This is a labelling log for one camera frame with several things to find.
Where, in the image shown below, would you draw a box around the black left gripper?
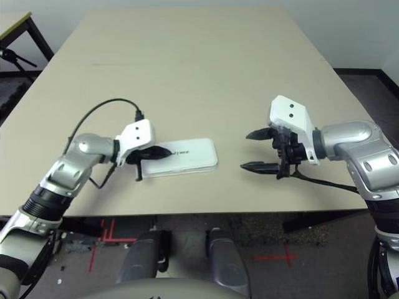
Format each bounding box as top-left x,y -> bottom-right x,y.
125,145 -> 173,183

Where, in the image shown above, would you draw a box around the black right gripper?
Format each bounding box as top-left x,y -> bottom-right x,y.
239,127 -> 310,181

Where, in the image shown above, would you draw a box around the white plastic pencil case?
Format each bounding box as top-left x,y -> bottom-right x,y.
140,138 -> 219,179

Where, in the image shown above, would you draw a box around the black table underframe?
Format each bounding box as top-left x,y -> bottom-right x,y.
62,211 -> 372,234

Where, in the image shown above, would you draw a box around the red tape lines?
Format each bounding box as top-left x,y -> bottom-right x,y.
89,217 -> 138,272

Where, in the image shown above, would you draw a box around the grey left robot leg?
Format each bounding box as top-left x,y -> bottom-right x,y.
117,230 -> 172,284

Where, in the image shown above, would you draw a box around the grey robot leg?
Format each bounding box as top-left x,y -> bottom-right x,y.
117,230 -> 172,284
205,227 -> 250,289

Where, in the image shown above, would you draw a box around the red tape cross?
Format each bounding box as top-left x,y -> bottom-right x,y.
251,244 -> 299,267

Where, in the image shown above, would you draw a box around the grey right robot leg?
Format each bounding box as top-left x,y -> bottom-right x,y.
205,227 -> 250,289

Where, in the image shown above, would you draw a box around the grey foam scraps pile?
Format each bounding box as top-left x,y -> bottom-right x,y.
60,238 -> 96,253

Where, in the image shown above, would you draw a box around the grey robot torso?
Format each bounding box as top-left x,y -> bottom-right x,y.
80,277 -> 259,299

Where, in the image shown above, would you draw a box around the black foam floor mat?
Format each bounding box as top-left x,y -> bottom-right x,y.
0,77 -> 35,116

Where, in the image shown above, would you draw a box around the black tripod stand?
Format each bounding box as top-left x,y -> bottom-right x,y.
0,46 -> 38,80

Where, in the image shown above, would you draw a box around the beige side table black legs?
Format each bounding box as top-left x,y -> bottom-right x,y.
0,11 -> 55,65

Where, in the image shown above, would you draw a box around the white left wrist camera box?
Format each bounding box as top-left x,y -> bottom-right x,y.
115,120 -> 156,166

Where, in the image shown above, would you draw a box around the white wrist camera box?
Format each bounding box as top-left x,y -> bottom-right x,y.
268,95 -> 320,165
115,120 -> 156,166

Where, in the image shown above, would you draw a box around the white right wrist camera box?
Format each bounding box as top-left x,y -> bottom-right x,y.
268,95 -> 320,165

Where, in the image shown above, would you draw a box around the thin black left gripper cable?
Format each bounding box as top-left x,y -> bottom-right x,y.
89,163 -> 118,190

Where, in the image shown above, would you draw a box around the black right camera cable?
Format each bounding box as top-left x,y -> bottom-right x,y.
276,169 -> 361,194

